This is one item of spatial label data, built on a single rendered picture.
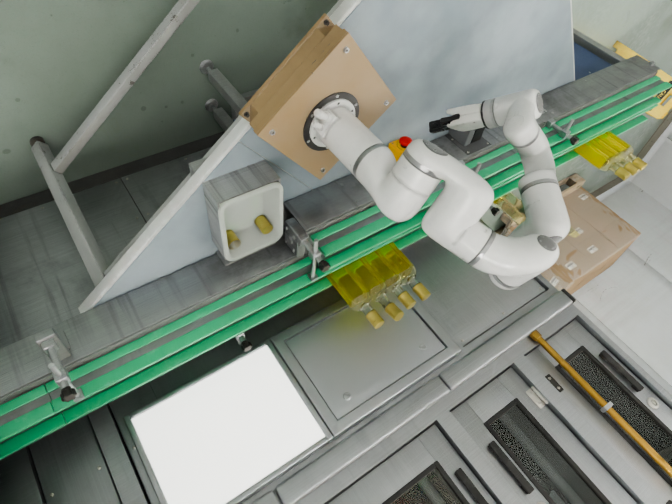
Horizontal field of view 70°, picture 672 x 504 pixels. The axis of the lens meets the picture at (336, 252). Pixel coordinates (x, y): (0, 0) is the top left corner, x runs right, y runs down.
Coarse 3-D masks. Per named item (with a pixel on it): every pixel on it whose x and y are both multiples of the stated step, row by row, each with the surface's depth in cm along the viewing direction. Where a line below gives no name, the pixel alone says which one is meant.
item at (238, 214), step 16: (256, 192) 114; (272, 192) 123; (224, 208) 112; (240, 208) 126; (256, 208) 130; (272, 208) 128; (224, 224) 116; (240, 224) 131; (272, 224) 133; (224, 240) 120; (240, 240) 131; (256, 240) 132; (272, 240) 133; (240, 256) 129
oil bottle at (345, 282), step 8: (336, 272) 140; (344, 272) 140; (352, 272) 141; (336, 280) 139; (344, 280) 139; (352, 280) 139; (336, 288) 142; (344, 288) 137; (352, 288) 137; (360, 288) 138; (344, 296) 139; (352, 296) 136; (360, 296) 136; (368, 296) 136; (352, 304) 137; (360, 304) 135
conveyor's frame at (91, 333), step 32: (640, 64) 205; (544, 96) 183; (576, 96) 185; (320, 192) 141; (352, 192) 143; (320, 224) 134; (256, 256) 137; (288, 256) 138; (160, 288) 128; (192, 288) 128; (224, 288) 129; (96, 320) 120; (128, 320) 121; (160, 320) 122; (0, 352) 113; (32, 352) 114; (96, 352) 116; (0, 384) 108; (32, 384) 110
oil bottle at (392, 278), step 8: (368, 256) 145; (376, 256) 145; (384, 256) 146; (376, 264) 143; (384, 264) 143; (376, 272) 142; (384, 272) 141; (392, 272) 142; (384, 280) 140; (392, 280) 140; (400, 280) 141; (392, 288) 140
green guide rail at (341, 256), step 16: (624, 112) 198; (592, 128) 189; (560, 144) 181; (576, 144) 183; (496, 176) 167; (512, 176) 168; (400, 224) 149; (416, 224) 150; (368, 240) 144; (384, 240) 144; (336, 256) 139; (352, 256) 140
